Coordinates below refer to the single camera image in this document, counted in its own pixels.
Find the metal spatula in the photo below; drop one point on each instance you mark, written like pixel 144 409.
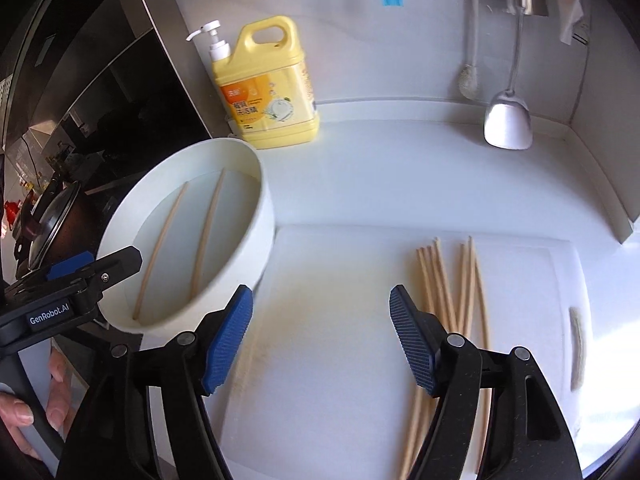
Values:
pixel 507 121

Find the black pot with lid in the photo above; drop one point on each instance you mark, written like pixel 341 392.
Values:
pixel 68 226

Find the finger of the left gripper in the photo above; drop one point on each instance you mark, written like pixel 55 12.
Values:
pixel 114 268
pixel 70 265

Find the black range hood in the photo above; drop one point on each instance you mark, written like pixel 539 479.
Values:
pixel 97 90

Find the person's left hand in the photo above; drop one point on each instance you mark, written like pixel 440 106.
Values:
pixel 30 409

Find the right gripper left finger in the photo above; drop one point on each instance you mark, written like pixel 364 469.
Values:
pixel 228 334

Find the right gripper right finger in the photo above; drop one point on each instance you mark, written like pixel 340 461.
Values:
pixel 419 336

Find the white cutting board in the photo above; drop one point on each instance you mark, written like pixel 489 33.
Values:
pixel 321 388

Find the yellow dish soap bottle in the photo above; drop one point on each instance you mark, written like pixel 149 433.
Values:
pixel 264 82

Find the white round basin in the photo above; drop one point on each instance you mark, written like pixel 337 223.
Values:
pixel 239 242

